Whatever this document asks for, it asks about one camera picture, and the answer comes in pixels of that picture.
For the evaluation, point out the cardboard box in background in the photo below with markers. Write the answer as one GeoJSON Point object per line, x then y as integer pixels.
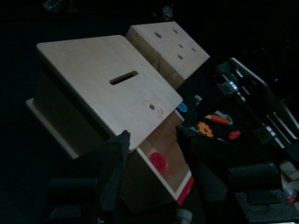
{"type": "Point", "coordinates": [290, 172]}

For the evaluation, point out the wooden board with slot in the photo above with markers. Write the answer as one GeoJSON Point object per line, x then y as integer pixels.
{"type": "Point", "coordinates": [105, 87]}

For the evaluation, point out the orange toy gear nut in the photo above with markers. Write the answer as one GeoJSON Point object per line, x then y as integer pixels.
{"type": "Point", "coordinates": [205, 129]}

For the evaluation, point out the orange toy screwdriver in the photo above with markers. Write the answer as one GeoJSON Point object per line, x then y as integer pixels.
{"type": "Point", "coordinates": [218, 119]}

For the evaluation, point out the blue toy nut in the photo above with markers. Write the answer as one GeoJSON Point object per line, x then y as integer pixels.
{"type": "Point", "coordinates": [182, 107]}

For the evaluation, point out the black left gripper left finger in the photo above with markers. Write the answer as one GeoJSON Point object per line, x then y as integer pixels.
{"type": "Point", "coordinates": [98, 178]}

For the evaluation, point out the red toy nut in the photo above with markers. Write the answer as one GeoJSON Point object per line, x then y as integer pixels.
{"type": "Point", "coordinates": [234, 134]}

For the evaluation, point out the wooden block with holes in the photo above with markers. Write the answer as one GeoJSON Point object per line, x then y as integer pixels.
{"type": "Point", "coordinates": [175, 49]}

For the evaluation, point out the red round toy disc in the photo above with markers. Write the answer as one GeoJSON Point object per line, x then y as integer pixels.
{"type": "Point", "coordinates": [158, 162]}

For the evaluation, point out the wooden box with red edge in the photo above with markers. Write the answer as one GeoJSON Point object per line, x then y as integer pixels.
{"type": "Point", "coordinates": [155, 186]}

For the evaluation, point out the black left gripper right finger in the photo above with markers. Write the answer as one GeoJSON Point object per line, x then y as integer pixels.
{"type": "Point", "coordinates": [218, 175]}

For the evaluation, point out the light blue toy bolt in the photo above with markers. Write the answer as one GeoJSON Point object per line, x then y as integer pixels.
{"type": "Point", "coordinates": [198, 99]}

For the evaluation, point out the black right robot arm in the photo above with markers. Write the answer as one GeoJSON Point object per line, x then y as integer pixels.
{"type": "Point", "coordinates": [281, 128]}

